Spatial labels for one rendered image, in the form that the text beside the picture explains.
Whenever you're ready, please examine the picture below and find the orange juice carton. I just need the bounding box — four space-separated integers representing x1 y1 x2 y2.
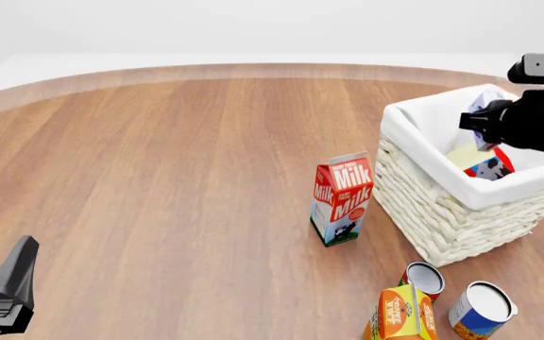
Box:
363 282 438 340

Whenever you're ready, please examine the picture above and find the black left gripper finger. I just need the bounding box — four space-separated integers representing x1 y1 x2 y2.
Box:
0 234 41 310

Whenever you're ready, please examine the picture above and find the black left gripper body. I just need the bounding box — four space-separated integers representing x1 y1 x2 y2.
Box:
0 297 35 337

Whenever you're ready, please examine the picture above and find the white cloth basket liner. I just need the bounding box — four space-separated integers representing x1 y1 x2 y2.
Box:
380 82 544 211

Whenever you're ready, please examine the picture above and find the white blue cream cheese box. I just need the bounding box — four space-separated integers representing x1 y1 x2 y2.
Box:
469 87 514 152

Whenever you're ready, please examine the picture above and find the white woven basket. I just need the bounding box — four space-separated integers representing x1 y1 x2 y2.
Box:
373 82 544 269

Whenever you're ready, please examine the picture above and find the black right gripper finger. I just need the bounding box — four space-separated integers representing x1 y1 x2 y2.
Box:
458 99 512 145

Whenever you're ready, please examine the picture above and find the red label tin can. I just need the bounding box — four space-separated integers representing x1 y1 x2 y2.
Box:
398 261 446 306

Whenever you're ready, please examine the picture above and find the blue white label tin can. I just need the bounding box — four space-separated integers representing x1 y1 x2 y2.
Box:
448 280 519 340

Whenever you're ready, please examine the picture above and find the yellow red butter box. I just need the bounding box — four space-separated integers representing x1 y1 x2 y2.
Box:
444 144 517 182

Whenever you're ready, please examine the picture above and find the red white milk carton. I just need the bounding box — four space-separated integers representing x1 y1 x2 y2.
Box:
309 150 376 248

